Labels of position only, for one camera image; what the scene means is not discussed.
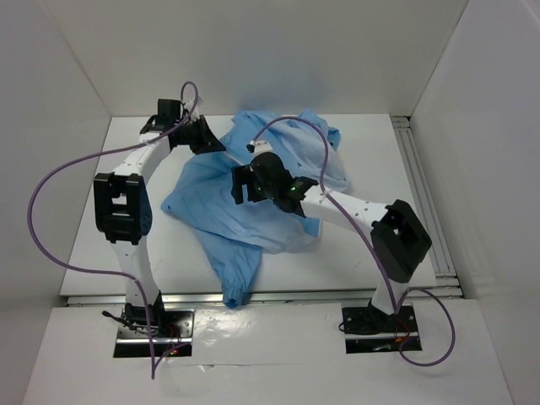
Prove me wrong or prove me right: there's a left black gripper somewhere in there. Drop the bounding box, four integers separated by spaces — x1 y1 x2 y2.
175 116 225 155

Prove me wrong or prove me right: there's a light blue zip jacket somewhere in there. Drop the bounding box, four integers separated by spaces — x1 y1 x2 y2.
161 110 350 308

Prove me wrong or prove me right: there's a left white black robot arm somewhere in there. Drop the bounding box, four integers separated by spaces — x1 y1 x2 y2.
93 99 225 337

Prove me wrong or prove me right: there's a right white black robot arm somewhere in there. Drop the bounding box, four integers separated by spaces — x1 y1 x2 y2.
231 152 432 331

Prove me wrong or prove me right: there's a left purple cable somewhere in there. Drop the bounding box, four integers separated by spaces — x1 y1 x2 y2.
27 80 202 379

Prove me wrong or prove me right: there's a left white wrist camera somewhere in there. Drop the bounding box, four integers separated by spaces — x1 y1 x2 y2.
181 97 202 123

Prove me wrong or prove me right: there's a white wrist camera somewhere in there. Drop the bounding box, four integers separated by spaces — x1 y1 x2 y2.
181 97 202 123
246 140 273 159

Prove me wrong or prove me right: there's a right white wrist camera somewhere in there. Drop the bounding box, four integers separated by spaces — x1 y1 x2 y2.
246 140 273 159

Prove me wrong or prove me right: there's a front aluminium frame rail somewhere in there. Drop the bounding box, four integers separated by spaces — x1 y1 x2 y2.
65 289 381 305

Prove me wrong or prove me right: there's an aluminium frame rail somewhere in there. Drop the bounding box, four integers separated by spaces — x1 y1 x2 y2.
65 289 381 305
391 116 464 299

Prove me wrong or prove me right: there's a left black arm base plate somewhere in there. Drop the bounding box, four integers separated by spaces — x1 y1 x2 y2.
116 309 195 343

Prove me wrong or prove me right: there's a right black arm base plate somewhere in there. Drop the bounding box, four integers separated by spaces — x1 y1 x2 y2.
341 305 419 336

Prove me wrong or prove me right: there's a black cable at left base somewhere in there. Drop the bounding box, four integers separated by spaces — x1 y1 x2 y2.
102 307 144 334

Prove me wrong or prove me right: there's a right aluminium frame rail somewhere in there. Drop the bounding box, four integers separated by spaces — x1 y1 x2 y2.
391 116 464 299

